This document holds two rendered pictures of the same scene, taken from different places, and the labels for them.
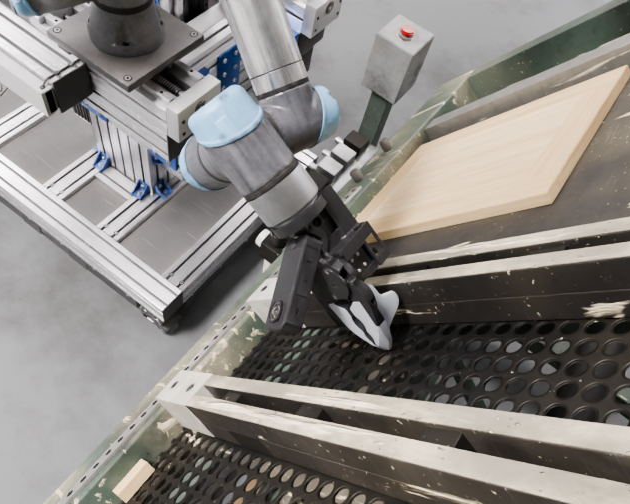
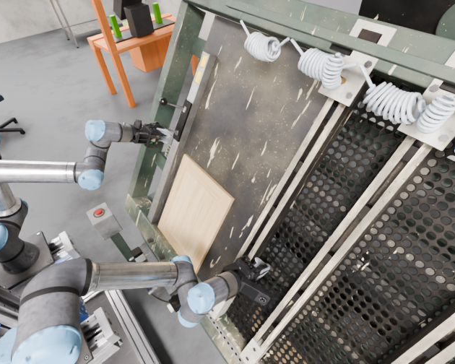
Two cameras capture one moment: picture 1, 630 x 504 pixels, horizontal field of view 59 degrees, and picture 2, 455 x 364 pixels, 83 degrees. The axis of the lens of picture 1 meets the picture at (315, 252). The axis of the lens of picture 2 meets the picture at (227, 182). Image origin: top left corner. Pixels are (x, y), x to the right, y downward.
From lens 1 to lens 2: 0.49 m
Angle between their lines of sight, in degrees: 34
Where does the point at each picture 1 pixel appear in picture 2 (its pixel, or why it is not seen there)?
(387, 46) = (101, 222)
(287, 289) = (257, 293)
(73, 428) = not seen: outside the picture
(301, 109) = (185, 269)
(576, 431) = (341, 228)
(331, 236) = (240, 272)
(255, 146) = (217, 289)
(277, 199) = (232, 287)
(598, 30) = (150, 150)
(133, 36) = not seen: hidden behind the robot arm
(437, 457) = (334, 261)
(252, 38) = (157, 279)
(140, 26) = not seen: hidden behind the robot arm
